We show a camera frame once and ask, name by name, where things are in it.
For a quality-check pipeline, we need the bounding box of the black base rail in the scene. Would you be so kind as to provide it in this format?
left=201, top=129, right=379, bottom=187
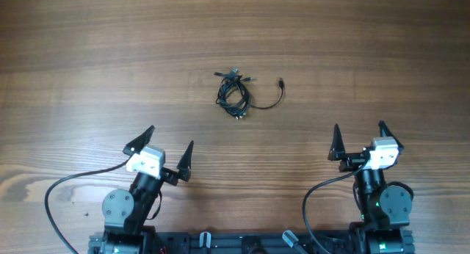
left=88, top=231, right=416, bottom=254

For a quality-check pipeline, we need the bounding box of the camera cable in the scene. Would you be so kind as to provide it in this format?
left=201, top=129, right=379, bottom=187
left=302, top=150, right=371, bottom=254
left=44, top=155, right=134, bottom=254

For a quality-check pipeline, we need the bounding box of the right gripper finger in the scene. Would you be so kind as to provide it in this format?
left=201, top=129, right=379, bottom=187
left=378, top=120, right=404, bottom=150
left=328, top=124, right=346, bottom=161

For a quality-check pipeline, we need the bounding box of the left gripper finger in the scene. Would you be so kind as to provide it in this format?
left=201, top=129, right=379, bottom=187
left=123, top=126, right=155, bottom=156
left=177, top=140, right=194, bottom=182

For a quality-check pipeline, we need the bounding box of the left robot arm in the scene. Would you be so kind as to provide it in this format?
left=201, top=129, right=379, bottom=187
left=88, top=126, right=194, bottom=254

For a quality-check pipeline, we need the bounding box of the right camera cable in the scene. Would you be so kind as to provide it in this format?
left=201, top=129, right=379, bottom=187
left=302, top=150, right=371, bottom=254

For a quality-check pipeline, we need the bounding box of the left camera cable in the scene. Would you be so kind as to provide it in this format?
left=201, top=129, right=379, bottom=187
left=44, top=155, right=134, bottom=254

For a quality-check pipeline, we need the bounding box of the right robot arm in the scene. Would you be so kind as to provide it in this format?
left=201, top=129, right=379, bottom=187
left=328, top=121, right=415, bottom=254

